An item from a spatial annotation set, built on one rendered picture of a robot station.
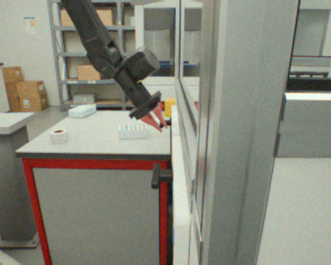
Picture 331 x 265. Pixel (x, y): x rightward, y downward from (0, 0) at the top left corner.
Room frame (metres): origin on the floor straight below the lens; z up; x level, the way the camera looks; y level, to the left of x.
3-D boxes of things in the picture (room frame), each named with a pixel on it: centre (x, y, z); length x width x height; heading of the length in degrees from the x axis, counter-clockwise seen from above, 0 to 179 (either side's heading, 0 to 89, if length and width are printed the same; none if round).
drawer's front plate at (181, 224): (0.36, -0.03, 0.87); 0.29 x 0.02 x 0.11; 178
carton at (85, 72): (4.62, 1.40, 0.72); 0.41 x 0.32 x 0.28; 92
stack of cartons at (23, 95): (4.58, 2.81, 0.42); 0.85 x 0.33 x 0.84; 92
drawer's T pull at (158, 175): (0.37, 0.00, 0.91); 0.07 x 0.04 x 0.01; 178
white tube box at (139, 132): (0.97, 0.13, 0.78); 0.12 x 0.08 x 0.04; 100
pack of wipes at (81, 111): (1.32, 0.46, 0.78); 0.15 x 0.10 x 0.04; 165
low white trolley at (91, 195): (1.10, 0.26, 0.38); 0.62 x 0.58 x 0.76; 178
